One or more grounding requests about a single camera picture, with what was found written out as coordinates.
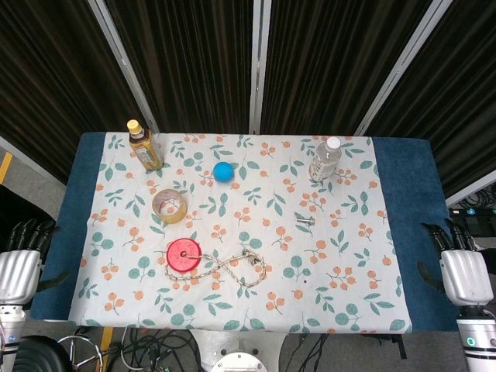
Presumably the chrome stool base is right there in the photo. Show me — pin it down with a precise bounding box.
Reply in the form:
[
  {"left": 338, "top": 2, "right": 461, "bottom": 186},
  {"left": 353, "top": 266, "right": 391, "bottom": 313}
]
[{"left": 57, "top": 335, "right": 114, "bottom": 372}]

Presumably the floral white tablecloth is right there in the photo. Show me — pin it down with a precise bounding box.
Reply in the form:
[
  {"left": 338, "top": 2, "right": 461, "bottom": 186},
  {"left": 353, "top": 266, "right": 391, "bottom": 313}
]
[{"left": 67, "top": 132, "right": 412, "bottom": 336}]

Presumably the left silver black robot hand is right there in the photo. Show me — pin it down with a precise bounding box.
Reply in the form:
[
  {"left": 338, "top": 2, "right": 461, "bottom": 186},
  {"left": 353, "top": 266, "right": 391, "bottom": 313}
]
[{"left": 0, "top": 218, "right": 70, "bottom": 305}]

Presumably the yellow tea bottle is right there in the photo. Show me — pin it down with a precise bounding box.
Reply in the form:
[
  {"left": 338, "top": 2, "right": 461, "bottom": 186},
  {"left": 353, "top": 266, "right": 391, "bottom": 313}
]
[{"left": 126, "top": 119, "right": 164, "bottom": 171}]

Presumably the blue table cover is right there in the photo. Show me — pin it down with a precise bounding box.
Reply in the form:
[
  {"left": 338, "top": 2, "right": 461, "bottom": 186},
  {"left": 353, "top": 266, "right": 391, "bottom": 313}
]
[{"left": 29, "top": 131, "right": 461, "bottom": 333}]

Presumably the clear water bottle white cap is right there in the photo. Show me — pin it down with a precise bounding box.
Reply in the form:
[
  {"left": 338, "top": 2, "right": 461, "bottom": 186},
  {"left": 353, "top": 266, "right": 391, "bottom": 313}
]
[{"left": 308, "top": 136, "right": 343, "bottom": 181}]

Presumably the black power strip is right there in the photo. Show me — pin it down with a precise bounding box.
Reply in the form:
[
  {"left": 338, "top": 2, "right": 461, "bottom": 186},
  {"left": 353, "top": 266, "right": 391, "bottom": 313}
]
[{"left": 448, "top": 206, "right": 496, "bottom": 236}]

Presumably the blue ball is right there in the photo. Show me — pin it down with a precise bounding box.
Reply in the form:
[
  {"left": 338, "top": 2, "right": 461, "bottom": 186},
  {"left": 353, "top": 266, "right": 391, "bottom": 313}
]
[{"left": 212, "top": 161, "right": 236, "bottom": 184}]

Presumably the dark folding screen panel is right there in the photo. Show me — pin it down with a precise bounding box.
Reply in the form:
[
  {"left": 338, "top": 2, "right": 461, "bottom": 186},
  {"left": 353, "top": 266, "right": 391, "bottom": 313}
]
[
  {"left": 0, "top": 0, "right": 153, "bottom": 186},
  {"left": 354, "top": 0, "right": 496, "bottom": 206},
  {"left": 88, "top": 0, "right": 261, "bottom": 135},
  {"left": 251, "top": 0, "right": 454, "bottom": 136}
]

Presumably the black floor cable bundle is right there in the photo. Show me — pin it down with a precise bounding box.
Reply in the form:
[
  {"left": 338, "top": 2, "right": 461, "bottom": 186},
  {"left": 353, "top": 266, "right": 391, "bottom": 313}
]
[{"left": 103, "top": 326, "right": 203, "bottom": 372}]

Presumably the red plastic disc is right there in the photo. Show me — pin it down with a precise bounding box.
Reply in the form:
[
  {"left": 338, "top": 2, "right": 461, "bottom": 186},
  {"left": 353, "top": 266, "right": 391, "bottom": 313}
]
[{"left": 166, "top": 238, "right": 202, "bottom": 271}]

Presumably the black stool seat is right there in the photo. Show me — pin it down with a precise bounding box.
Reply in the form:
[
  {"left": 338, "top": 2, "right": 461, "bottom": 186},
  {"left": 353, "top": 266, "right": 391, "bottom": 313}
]
[{"left": 14, "top": 336, "right": 67, "bottom": 372}]

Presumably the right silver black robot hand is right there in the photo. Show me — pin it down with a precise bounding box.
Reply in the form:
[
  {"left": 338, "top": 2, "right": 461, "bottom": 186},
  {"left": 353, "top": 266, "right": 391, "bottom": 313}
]
[{"left": 416, "top": 218, "right": 496, "bottom": 309}]

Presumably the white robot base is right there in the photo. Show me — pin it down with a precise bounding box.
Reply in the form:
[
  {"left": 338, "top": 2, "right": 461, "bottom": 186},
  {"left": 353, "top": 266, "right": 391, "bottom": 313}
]
[{"left": 192, "top": 329, "right": 288, "bottom": 372}]

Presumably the clear packing tape roll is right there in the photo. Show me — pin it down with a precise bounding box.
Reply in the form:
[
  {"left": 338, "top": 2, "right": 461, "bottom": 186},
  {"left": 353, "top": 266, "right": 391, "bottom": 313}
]
[{"left": 151, "top": 188, "right": 188, "bottom": 225}]

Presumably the braided beige rope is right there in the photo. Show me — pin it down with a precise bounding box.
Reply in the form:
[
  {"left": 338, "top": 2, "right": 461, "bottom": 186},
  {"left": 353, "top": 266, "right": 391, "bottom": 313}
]
[{"left": 164, "top": 249, "right": 267, "bottom": 288}]

